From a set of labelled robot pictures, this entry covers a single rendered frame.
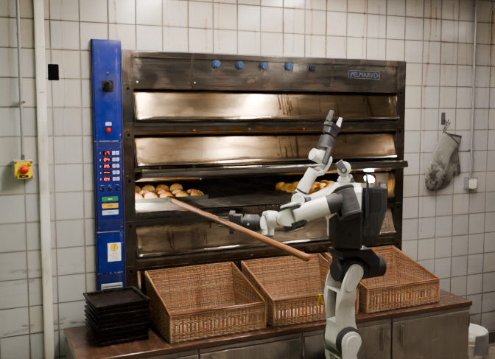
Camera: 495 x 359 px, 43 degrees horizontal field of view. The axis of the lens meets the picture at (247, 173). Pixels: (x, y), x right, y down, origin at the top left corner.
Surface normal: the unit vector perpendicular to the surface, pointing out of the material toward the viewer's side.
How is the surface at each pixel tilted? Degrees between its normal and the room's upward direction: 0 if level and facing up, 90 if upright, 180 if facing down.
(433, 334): 94
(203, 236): 70
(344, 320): 90
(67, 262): 90
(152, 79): 90
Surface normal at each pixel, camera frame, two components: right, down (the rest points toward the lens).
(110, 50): 0.40, 0.09
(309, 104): 0.40, -0.26
